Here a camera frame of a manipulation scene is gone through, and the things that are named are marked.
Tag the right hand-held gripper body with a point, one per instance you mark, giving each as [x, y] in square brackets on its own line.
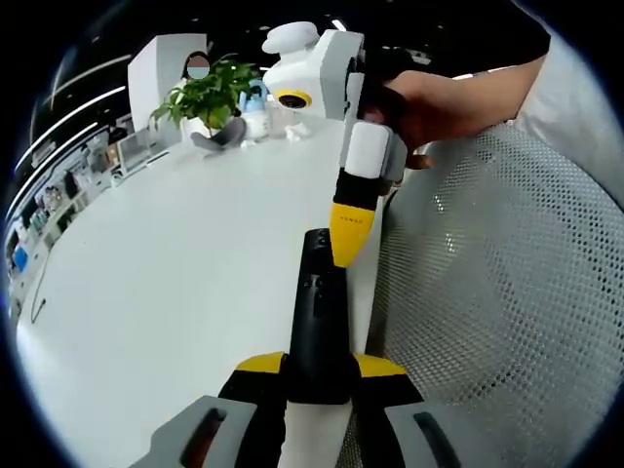
[312, 68]

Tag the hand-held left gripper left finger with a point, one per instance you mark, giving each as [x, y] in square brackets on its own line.
[253, 387]

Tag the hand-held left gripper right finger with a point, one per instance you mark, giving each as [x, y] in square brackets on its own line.
[390, 387]

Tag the black remote control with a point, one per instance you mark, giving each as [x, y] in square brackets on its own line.
[319, 341]

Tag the person's right hand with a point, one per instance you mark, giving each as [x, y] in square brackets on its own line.
[429, 112]

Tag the crumpled white tissue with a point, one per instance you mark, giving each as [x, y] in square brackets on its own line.
[246, 144]
[297, 131]

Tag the potted green plant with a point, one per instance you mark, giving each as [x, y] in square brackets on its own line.
[209, 97]

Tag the dark grey curved object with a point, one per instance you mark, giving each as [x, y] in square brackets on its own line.
[224, 136]

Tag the grey mesh office chair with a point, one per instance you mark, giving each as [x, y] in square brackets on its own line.
[512, 292]

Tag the person's white shirt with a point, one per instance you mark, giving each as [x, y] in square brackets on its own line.
[570, 97]

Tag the white office chair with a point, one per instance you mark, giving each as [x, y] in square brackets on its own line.
[139, 151]

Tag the blue box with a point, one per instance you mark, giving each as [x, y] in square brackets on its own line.
[19, 256]

